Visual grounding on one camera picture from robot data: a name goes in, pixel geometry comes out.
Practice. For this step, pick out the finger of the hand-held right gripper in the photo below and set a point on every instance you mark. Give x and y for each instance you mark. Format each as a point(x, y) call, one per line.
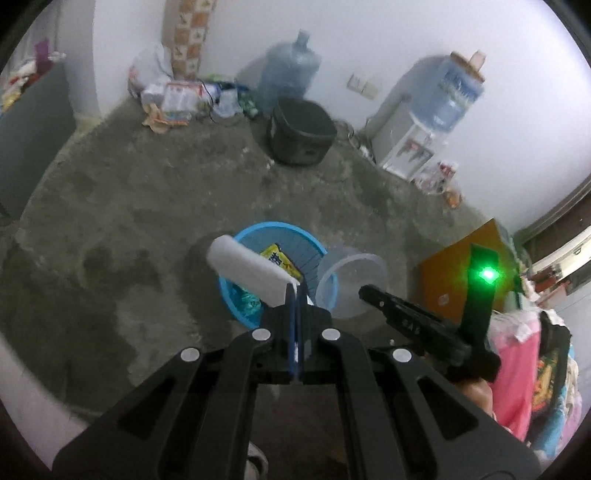
point(406, 323)

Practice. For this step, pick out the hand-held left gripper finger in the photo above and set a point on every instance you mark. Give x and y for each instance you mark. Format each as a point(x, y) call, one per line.
point(291, 332)
point(301, 332)

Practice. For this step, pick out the white soft packet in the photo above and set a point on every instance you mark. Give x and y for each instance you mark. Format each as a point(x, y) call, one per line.
point(249, 270)

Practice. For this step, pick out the blue plastic basket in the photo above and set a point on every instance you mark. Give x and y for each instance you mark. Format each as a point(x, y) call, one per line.
point(300, 242)

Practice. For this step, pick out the orange board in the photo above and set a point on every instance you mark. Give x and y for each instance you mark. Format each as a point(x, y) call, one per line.
point(450, 277)

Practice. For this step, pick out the green printed wrapper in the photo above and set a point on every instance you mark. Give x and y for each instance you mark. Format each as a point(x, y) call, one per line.
point(247, 302)

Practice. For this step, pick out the clear plastic bucket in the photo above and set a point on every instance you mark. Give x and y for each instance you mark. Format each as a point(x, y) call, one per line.
point(351, 297)

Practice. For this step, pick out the pink cloth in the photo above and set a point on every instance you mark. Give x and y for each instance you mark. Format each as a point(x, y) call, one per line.
point(515, 369)

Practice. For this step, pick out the yellow snack packet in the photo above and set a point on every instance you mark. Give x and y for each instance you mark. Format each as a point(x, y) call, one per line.
point(282, 264)

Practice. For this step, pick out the dark garment with orange print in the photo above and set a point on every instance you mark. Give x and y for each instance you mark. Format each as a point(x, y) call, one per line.
point(551, 360)

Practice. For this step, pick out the red and white snack bags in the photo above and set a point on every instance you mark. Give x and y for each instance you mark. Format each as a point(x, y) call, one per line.
point(438, 177)

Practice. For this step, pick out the white water dispenser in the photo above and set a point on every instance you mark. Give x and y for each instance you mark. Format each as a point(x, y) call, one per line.
point(399, 138)

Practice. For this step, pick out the black bucket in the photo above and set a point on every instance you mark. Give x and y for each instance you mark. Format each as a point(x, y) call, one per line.
point(302, 134)

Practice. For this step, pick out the blue dispenser water bottle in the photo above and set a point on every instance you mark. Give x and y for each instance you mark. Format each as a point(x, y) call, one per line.
point(450, 97)

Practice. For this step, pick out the small cardboard box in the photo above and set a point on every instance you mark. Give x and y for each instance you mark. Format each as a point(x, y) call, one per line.
point(475, 62)

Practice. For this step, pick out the pile of packets and papers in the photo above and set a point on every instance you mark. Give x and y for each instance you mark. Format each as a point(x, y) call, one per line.
point(182, 99)

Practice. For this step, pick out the large blue water jug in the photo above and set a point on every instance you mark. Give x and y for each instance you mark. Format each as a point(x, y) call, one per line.
point(288, 69)

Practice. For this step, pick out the orange patterned column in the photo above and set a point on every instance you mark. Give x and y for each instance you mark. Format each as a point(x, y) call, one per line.
point(194, 37)

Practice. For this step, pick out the magenta bottle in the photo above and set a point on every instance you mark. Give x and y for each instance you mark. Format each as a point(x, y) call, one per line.
point(42, 53)

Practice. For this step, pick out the white wall socket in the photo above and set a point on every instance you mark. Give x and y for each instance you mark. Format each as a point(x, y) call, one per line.
point(362, 85)

